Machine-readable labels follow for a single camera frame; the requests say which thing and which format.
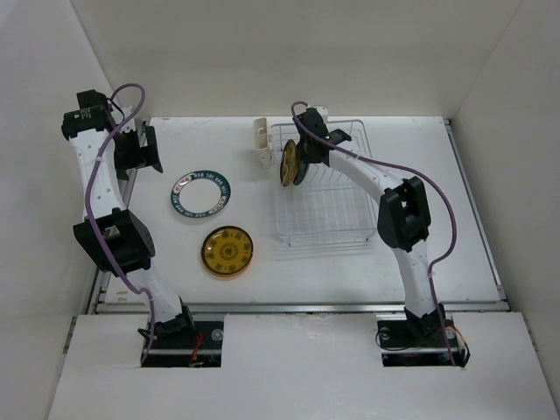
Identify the dark green plate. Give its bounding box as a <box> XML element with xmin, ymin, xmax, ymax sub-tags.
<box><xmin>293</xmin><ymin>143</ymin><xmax>309</xmax><ymax>186</ymax></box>

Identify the yellow brown front plate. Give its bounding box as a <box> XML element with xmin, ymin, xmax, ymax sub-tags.
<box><xmin>279</xmin><ymin>139</ymin><xmax>299</xmax><ymax>187</ymax></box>

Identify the brown patterned plate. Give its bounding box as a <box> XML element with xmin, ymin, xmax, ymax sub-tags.
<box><xmin>200</xmin><ymin>226</ymin><xmax>254</xmax><ymax>267</ymax></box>

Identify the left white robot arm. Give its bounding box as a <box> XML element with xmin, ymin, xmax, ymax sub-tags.
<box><xmin>61</xmin><ymin>90</ymin><xmax>197</xmax><ymax>347</ymax></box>

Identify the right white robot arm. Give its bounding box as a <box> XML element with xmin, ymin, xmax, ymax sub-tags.
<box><xmin>293</xmin><ymin>108</ymin><xmax>438</xmax><ymax>345</ymax></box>

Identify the cream plastic cutlery holder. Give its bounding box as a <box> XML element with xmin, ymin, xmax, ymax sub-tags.
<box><xmin>253</xmin><ymin>117</ymin><xmax>273</xmax><ymax>168</ymax></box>

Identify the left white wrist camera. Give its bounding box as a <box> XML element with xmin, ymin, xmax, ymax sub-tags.
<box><xmin>120</xmin><ymin>106</ymin><xmax>139</xmax><ymax>134</ymax></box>

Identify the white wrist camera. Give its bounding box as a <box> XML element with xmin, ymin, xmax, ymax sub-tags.
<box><xmin>120</xmin><ymin>106</ymin><xmax>139</xmax><ymax>134</ymax></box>
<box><xmin>312</xmin><ymin>105</ymin><xmax>329</xmax><ymax>123</ymax></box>

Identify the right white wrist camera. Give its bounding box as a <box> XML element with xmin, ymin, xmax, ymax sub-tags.
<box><xmin>312</xmin><ymin>105</ymin><xmax>329</xmax><ymax>123</ymax></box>

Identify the white wire dish rack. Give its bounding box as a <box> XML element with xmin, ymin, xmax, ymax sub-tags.
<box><xmin>269</xmin><ymin>123</ymin><xmax>376</xmax><ymax>248</ymax></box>

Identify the aluminium rail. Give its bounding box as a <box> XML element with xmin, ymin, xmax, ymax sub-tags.
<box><xmin>87</xmin><ymin>300</ymin><xmax>511</xmax><ymax>314</ymax></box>

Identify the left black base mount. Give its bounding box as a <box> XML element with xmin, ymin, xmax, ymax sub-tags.
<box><xmin>141</xmin><ymin>320</ymin><xmax>224</xmax><ymax>368</ymax></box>

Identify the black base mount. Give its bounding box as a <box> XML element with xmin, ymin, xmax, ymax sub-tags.
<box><xmin>141</xmin><ymin>320</ymin><xmax>224</xmax><ymax>368</ymax></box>
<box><xmin>375</xmin><ymin>318</ymin><xmax>471</xmax><ymax>368</ymax></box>

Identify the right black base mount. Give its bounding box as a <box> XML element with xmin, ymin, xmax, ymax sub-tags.
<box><xmin>375</xmin><ymin>318</ymin><xmax>471</xmax><ymax>368</ymax></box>

